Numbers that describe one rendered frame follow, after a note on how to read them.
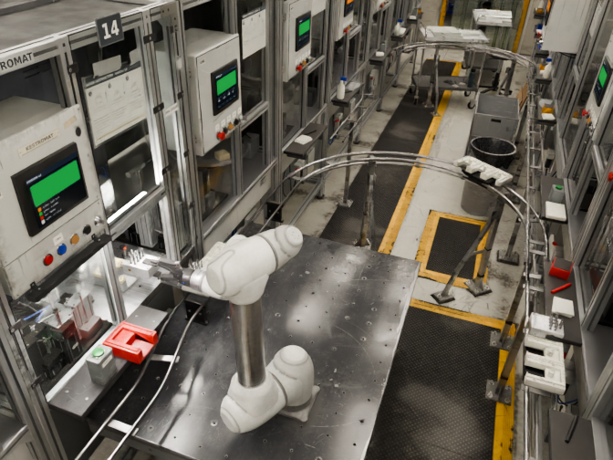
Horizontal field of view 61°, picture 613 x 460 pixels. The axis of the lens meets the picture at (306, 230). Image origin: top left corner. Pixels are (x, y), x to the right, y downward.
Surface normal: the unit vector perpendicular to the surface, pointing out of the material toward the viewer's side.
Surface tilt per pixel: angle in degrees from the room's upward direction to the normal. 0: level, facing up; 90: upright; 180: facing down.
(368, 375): 0
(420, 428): 0
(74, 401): 0
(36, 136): 90
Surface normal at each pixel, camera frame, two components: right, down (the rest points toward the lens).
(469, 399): 0.04, -0.83
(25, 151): 0.94, 0.22
